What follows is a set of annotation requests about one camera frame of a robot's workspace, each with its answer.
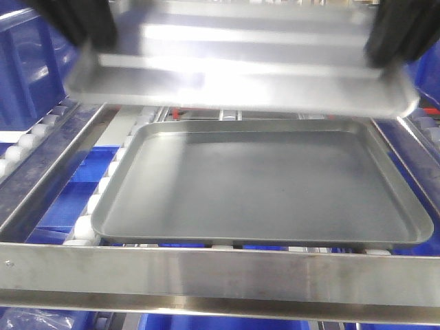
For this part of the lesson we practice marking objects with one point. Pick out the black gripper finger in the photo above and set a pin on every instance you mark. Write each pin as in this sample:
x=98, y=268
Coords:
x=80, y=21
x=402, y=31

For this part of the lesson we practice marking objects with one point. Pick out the small ribbed silver tray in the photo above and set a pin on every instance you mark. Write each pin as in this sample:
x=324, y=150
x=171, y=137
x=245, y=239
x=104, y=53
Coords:
x=243, y=55

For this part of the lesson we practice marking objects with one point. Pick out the blue plastic box right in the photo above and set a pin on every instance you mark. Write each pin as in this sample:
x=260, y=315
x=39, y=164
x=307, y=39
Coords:
x=424, y=73

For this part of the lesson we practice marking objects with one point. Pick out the blue plastic box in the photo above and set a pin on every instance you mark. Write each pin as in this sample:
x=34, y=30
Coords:
x=35, y=59
x=424, y=73

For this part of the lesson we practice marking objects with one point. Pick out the blue plastic box left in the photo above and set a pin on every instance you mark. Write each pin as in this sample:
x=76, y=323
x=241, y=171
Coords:
x=35, y=59

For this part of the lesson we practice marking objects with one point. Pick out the large grey metal tray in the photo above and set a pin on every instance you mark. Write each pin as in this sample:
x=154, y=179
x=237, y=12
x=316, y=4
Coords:
x=328, y=183

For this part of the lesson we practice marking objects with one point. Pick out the far left roller track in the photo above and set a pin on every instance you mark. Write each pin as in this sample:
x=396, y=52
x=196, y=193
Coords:
x=13, y=155

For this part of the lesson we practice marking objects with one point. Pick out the blue bin lower left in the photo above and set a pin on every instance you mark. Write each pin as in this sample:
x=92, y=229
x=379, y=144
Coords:
x=59, y=220

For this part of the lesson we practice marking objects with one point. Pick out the blue bin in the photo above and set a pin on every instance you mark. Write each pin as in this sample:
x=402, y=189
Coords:
x=150, y=321
x=59, y=220

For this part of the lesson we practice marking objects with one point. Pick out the white roller track left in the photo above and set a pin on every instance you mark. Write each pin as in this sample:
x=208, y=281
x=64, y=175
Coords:
x=120, y=131

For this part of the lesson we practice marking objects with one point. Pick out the blue bin bottom front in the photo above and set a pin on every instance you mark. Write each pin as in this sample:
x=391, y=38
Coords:
x=150, y=321

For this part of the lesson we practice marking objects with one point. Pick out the steel roller rack frame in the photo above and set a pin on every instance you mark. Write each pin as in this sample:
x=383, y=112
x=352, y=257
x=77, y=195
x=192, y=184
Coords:
x=351, y=284

